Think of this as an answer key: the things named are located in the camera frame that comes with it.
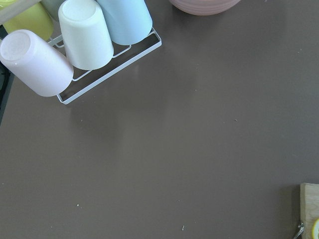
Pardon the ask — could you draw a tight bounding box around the pink ribbed bowl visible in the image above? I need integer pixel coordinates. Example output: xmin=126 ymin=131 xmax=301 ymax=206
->
xmin=169 ymin=0 xmax=240 ymax=16

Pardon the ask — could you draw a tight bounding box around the light blue plastic cup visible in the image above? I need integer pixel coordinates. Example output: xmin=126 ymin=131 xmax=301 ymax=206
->
xmin=98 ymin=0 xmax=153 ymax=45

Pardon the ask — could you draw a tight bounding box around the white plastic cup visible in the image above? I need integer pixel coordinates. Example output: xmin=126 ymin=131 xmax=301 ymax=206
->
xmin=58 ymin=0 xmax=114 ymax=70

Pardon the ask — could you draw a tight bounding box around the pink plastic cup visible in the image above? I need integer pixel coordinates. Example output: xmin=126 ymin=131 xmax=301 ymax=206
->
xmin=0 ymin=29 xmax=74 ymax=97

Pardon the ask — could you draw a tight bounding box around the grey-green plastic cup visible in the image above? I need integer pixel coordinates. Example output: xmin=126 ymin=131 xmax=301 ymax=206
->
xmin=41 ymin=0 xmax=65 ymax=21

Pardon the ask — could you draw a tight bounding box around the yellow-green plastic cup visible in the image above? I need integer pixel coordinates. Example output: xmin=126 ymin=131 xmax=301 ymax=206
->
xmin=3 ymin=3 xmax=54 ymax=41

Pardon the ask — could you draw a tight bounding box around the wooden cutting board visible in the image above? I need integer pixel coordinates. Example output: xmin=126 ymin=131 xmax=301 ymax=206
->
xmin=300 ymin=183 xmax=319 ymax=239

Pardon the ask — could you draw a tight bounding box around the lemon slice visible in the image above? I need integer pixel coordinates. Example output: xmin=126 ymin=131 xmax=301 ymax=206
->
xmin=312 ymin=219 xmax=319 ymax=239

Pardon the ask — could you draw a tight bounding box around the white wire cup rack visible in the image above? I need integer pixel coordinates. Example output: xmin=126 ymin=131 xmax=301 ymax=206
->
xmin=57 ymin=28 xmax=162 ymax=105

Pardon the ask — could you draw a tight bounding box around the metal cutting board handle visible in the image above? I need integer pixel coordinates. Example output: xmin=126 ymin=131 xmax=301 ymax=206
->
xmin=292 ymin=222 xmax=305 ymax=239

